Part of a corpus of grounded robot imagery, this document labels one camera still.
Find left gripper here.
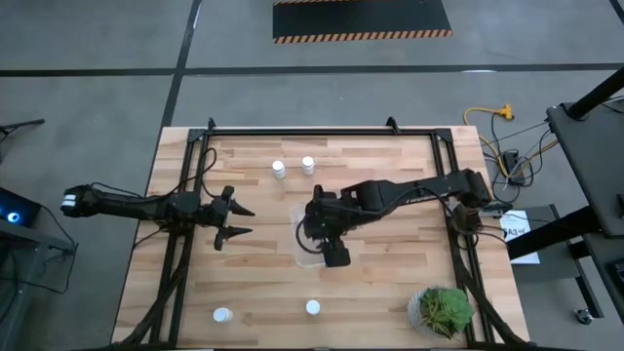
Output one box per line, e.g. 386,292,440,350
197,184,256,252

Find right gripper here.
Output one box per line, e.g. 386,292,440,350
303,183,358,269

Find clear plastic basket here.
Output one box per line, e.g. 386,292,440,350
287,203,329,269

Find potted green succulent plant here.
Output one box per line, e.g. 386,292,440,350
406,286,476,340

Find black power strip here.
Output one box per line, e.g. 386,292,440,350
501,149,521,171

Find white paper sheet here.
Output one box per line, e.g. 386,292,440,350
499,209,541,266

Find black mat with hazard stripes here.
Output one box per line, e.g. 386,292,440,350
271,0,453,46

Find grey metal side table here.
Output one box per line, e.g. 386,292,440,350
0,226,79,351

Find black box with blue light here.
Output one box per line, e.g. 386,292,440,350
0,187,43,230

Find black tripod leg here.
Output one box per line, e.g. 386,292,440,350
0,118,47,138

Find black stand base bars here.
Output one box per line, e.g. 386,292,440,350
505,203,624,326

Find black cart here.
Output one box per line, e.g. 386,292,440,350
545,99,624,240

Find black pole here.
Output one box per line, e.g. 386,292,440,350
565,65,624,121

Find black metal table frame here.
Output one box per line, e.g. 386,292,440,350
111,116,535,351

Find black floor cable bundle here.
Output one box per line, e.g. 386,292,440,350
485,112,561,192

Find yellow extension cable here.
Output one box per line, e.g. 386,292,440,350
462,103,560,181

